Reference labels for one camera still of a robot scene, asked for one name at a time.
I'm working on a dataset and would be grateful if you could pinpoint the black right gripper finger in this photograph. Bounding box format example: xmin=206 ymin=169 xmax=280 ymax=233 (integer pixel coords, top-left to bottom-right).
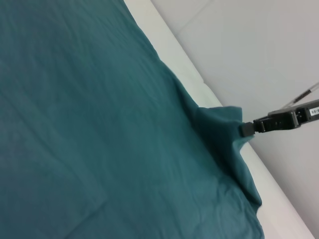
xmin=240 ymin=116 xmax=272 ymax=137

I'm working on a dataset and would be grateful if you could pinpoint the teal blue shirt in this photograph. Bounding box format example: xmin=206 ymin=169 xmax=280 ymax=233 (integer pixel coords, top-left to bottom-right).
xmin=0 ymin=0 xmax=264 ymax=239

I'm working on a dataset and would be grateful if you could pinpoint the dark thin cable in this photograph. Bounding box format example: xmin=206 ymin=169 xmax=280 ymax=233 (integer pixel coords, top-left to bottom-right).
xmin=281 ymin=82 xmax=319 ymax=110

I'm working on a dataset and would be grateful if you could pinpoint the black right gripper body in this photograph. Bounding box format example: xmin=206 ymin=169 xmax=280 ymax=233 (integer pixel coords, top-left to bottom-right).
xmin=266 ymin=99 xmax=319 ymax=131

